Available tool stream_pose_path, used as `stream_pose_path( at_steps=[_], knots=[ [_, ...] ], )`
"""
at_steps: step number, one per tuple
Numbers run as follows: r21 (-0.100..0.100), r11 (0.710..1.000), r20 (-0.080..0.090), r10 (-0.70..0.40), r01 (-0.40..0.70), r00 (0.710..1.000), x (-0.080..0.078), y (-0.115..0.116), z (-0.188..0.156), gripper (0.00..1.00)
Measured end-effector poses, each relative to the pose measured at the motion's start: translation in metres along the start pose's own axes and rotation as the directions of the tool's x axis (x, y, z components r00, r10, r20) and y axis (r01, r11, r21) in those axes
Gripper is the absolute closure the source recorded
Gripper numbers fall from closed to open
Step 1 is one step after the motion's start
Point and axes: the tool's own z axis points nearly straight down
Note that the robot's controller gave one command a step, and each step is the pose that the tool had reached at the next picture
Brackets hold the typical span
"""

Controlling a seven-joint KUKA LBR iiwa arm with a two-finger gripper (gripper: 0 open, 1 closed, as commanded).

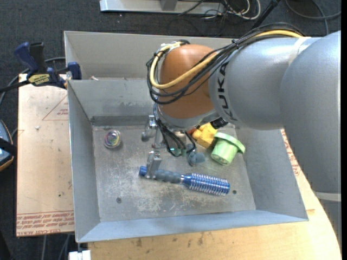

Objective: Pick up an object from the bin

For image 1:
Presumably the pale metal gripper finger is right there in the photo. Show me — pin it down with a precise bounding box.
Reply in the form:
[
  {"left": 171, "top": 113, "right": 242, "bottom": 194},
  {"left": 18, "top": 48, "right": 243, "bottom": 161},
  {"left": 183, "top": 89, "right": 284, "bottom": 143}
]
[
  {"left": 141, "top": 115, "right": 158, "bottom": 143},
  {"left": 145, "top": 150, "right": 164, "bottom": 180}
]

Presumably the grey metal bin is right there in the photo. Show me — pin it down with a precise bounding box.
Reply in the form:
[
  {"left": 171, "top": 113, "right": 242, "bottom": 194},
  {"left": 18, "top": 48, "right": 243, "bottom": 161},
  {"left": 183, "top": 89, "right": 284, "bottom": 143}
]
[{"left": 63, "top": 30, "right": 310, "bottom": 244}]

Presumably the small grey-blue toy figure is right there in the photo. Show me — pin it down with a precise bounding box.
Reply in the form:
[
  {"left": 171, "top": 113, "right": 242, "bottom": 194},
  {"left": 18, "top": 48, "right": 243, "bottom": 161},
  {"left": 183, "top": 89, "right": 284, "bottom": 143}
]
[{"left": 187, "top": 150, "right": 206, "bottom": 167}]

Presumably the yellow toy block figure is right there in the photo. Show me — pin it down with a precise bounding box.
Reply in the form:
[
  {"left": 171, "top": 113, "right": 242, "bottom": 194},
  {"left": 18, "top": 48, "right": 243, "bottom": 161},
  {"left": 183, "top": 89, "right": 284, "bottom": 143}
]
[{"left": 188, "top": 122, "right": 219, "bottom": 149}]

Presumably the clear iridescent glass ball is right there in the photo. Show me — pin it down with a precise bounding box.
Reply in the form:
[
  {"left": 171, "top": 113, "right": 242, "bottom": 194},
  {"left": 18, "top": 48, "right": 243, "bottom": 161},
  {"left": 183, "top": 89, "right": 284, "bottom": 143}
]
[{"left": 103, "top": 129, "right": 123, "bottom": 149}]

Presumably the blue hairbrush with grey grip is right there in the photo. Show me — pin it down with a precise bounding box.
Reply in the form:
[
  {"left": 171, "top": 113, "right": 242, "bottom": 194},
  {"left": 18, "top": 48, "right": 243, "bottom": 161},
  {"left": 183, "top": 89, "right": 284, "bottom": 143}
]
[{"left": 139, "top": 166, "right": 231, "bottom": 197}]

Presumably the light green flanged plastic cylinder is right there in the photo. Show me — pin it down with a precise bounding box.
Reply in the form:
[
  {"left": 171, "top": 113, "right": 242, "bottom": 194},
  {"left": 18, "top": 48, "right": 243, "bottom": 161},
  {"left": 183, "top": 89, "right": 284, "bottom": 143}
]
[{"left": 210, "top": 132, "right": 246, "bottom": 166}]

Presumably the black cylinder on white bracket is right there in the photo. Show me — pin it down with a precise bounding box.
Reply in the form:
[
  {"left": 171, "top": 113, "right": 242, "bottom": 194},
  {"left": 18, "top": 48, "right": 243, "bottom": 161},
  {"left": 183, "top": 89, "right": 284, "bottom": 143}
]
[{"left": 210, "top": 117, "right": 229, "bottom": 128}]

